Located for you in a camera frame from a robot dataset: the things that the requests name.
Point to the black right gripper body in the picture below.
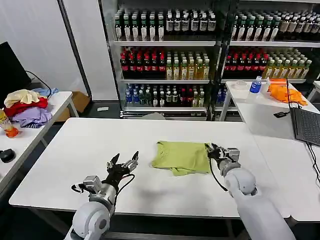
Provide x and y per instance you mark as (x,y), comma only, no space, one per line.
(221,155)

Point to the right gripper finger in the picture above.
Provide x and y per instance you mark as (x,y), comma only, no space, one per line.
(212,154)
(216,147)

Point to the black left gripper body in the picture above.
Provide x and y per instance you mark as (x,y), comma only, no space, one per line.
(115,173)

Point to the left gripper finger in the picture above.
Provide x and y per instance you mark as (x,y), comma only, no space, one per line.
(113,161)
(133,160)

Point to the green t-shirt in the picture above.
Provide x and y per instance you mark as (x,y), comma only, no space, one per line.
(182,157)

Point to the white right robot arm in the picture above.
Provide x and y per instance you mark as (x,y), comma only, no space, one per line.
(252,200)

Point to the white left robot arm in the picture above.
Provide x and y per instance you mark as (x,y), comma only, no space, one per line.
(95,215)

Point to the grey chair back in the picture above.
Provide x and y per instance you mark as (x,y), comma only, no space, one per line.
(154,116)

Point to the white side table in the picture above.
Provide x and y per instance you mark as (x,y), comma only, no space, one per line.
(57,102)
(252,110)

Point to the small grey flat object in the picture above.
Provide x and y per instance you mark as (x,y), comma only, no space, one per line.
(103,109)

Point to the brown cardboard box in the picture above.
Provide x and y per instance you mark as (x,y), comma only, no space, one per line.
(80,102)

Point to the blue-label water bottle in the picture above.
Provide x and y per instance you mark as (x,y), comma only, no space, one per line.
(255,87)

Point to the black power adapter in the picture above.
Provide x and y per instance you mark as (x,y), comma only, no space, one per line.
(280,114)

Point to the orange cloth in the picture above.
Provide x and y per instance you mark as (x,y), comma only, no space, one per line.
(283,92)

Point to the striped blue cloth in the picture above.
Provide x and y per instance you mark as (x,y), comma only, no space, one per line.
(33,125)

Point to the dark grey laptop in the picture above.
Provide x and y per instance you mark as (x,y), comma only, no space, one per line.
(306,125)

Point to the light blue cloth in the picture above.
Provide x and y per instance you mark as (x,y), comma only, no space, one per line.
(48,91)

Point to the purple cloth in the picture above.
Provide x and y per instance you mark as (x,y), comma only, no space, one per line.
(30,115)

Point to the red cloth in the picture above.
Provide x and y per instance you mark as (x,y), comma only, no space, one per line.
(25,106)

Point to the shelf with drink bottles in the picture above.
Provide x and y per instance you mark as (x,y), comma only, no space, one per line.
(270,50)
(162,57)

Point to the black computer mouse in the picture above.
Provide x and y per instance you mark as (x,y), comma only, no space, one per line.
(7,155)

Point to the orange-capped drink bottle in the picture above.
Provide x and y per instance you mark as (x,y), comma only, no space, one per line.
(8,126)

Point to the cream cloth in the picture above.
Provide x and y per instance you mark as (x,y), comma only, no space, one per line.
(21,96)

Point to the black computer monitor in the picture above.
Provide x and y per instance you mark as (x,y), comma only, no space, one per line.
(11,75)

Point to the black partition post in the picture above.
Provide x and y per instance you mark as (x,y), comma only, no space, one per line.
(75,50)

